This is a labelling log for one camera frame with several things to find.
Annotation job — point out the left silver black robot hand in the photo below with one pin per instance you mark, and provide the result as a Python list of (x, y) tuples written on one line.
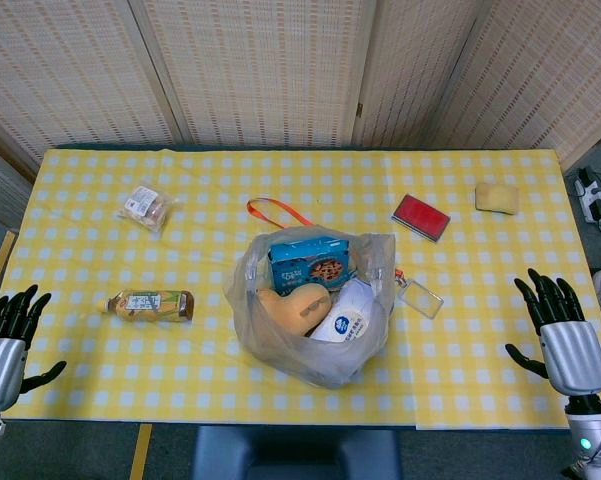
[(0, 352)]

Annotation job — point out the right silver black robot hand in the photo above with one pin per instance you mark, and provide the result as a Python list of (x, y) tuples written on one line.
[(572, 350)]

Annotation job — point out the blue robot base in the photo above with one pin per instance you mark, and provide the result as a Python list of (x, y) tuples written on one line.
[(295, 452)]

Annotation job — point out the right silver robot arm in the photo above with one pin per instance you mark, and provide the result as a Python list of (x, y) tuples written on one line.
[(592, 432)]

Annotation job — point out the transparent plastic bag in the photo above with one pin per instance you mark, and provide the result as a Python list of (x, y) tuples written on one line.
[(312, 307)]

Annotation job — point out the yellow checkered tablecloth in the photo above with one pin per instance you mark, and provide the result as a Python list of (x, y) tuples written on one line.
[(130, 370)]

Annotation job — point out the white power strip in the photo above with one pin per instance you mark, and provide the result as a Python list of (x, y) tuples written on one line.
[(590, 197)]

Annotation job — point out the yellow label drink bottle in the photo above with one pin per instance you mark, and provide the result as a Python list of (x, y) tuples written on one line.
[(150, 306)]

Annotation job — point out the clear badge holder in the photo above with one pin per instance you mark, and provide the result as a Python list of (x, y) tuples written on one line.
[(420, 297)]

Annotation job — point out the yellow sponge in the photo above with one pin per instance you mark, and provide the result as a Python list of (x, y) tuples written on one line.
[(497, 198)]

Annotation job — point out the red stamp pad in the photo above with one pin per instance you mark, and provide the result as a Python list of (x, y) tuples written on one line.
[(421, 218)]

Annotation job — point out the packaged bread snack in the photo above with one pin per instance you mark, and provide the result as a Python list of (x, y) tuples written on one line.
[(146, 207)]

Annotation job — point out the white blue-label packet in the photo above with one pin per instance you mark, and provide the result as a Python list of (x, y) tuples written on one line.
[(342, 322)]

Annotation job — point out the blue cookie box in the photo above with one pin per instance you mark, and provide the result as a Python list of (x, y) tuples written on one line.
[(310, 267)]

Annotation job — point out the orange plush toy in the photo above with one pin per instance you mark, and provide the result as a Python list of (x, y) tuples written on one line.
[(295, 307)]

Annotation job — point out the woven folding screen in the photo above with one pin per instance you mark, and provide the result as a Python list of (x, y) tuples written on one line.
[(260, 70)]

